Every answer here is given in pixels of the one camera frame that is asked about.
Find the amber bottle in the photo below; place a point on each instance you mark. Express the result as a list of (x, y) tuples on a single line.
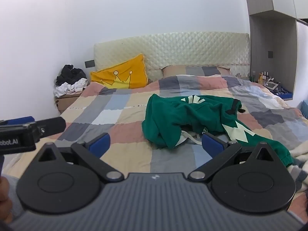
[(260, 79)]

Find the yellow crown pillow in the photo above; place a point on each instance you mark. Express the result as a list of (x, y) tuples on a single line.
[(125, 72)]

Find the green hoodie with pale print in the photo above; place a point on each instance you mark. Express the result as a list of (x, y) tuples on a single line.
[(182, 118)]

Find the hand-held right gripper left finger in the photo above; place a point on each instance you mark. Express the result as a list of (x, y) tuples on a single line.
[(100, 143)]

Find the black clothes pile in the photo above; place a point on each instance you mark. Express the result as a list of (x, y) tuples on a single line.
[(69, 74)]

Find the white fluffy blanket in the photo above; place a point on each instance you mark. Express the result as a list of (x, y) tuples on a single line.
[(299, 158)]

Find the grey wall cabinet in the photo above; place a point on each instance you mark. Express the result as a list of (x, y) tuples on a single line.
[(276, 0)]

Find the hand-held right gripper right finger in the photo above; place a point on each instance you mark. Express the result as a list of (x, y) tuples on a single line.
[(211, 144)]

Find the green bottle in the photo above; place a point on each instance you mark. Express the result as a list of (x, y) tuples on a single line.
[(252, 77)]

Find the cream quilted headboard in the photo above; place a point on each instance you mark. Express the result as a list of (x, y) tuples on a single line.
[(187, 50)]

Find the blue object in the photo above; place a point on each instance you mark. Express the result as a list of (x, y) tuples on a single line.
[(303, 109)]

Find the blue tray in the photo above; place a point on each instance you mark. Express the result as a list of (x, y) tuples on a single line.
[(287, 95)]

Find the white framed tablet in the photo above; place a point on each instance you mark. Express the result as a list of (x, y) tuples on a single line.
[(271, 85)]

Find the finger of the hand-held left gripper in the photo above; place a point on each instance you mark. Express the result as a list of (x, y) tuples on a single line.
[(20, 120), (51, 124)]

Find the dark cabinet switch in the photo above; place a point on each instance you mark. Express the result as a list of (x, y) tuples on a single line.
[(270, 54)]

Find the person's left hand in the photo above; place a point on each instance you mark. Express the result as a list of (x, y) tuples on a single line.
[(4, 197)]

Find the patchwork pillow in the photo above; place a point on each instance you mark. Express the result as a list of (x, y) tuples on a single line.
[(192, 71)]

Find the person's grey clothing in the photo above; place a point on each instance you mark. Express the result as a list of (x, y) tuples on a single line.
[(14, 197)]

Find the dark wall socket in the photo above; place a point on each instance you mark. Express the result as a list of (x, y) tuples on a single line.
[(90, 64)]

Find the brown bedside box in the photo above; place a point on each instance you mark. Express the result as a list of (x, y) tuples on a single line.
[(67, 101)]

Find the white clothes pile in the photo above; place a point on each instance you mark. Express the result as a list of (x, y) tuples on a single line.
[(69, 87)]

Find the patchwork bed quilt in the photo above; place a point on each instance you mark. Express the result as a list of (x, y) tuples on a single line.
[(125, 115)]

